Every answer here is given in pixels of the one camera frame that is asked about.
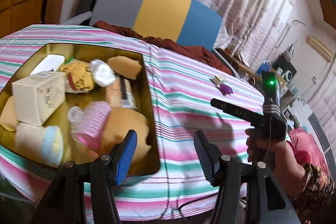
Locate large tan sponge block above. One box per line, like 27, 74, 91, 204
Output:
101, 107, 153, 175

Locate cream cardboard box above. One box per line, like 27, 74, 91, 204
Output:
11, 71, 66, 126

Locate yellow knitted sock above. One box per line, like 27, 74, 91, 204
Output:
59, 59, 95, 94

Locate white foam sponge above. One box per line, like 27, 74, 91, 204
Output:
30, 54, 65, 75

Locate small tan sponge piece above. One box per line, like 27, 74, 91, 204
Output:
107, 56, 142, 80

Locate patterned sleeve forearm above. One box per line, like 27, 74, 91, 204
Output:
290, 164, 335, 223

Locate person right hand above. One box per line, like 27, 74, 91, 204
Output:
245, 127, 306, 198

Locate red pink clothes pile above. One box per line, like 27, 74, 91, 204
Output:
288, 128, 329, 173

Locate wooden side shelf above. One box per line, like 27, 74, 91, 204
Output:
216, 48, 289, 93

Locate black appliance on shelf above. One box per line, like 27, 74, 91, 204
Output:
272, 53, 297, 85

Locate purple wrapped candy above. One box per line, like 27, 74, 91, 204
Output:
218, 84, 233, 96

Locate blue mug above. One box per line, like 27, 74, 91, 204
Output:
256, 60, 272, 76

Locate rolled cream blue towel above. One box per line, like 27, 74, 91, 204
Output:
15, 123, 64, 167

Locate small green cream box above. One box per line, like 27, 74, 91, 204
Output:
210, 75, 227, 86

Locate pink hair roller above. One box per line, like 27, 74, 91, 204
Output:
67, 101, 111, 150

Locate dark red blanket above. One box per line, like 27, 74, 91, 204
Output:
93, 20, 233, 75

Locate striped bed sheet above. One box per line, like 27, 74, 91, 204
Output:
1, 25, 249, 221

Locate white plastic bag ball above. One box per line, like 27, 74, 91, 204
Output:
89, 59, 116, 88

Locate grey yellow blue headboard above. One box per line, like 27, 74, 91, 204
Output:
75, 0, 222, 51

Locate black cable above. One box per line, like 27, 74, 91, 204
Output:
178, 193, 219, 224

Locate wall air conditioner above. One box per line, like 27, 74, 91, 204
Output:
307, 36, 334, 63

